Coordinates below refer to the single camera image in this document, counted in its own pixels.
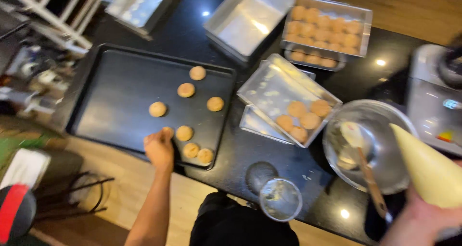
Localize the person's black trousers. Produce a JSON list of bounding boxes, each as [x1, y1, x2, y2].
[[189, 191, 300, 246]]

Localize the silver kitchen scale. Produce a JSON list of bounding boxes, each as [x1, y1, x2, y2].
[[407, 44, 462, 157]]

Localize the black wire chair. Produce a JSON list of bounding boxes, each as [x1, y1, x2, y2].
[[34, 171, 115, 219]]

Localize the person's right hand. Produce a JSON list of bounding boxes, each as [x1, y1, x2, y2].
[[405, 159, 462, 239]]

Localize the clear drinking glass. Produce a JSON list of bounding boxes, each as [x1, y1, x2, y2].
[[259, 177, 303, 223]]

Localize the white spatula wooden handle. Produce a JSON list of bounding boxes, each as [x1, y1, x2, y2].
[[340, 121, 393, 223]]

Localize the cream piping bag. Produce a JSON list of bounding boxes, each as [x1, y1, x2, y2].
[[389, 123, 462, 209]]

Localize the cluttered shelf of items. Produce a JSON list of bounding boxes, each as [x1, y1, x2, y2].
[[0, 46, 74, 117]]

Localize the packed batch of pastry buns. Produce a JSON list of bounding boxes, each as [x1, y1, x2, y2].
[[286, 5, 362, 55]]

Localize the black and red round object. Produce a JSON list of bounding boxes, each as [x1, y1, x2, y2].
[[0, 183, 37, 245]]

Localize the black baking tray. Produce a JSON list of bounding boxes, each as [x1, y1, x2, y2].
[[66, 43, 237, 171]]

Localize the black round container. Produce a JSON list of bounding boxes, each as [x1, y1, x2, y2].
[[437, 35, 462, 89]]

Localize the spread of pastry buns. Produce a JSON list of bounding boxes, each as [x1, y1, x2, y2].
[[149, 66, 225, 164]]

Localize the person's left hand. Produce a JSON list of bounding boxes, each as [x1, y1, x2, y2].
[[144, 127, 175, 173]]

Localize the white folded cloth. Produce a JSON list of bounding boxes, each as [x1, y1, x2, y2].
[[0, 148, 52, 191]]

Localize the steel mixing bowl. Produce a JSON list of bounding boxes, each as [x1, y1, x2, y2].
[[322, 100, 419, 196]]

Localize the red yellow small tool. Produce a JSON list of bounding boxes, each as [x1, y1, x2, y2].
[[436, 131, 462, 147]]

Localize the rectangular metal tray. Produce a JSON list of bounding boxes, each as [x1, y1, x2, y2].
[[280, 0, 373, 58], [105, 0, 181, 41], [236, 53, 343, 149], [238, 69, 317, 145], [203, 0, 296, 65], [283, 47, 347, 73]]

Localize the white metal rack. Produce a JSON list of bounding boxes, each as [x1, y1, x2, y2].
[[0, 0, 111, 56]]

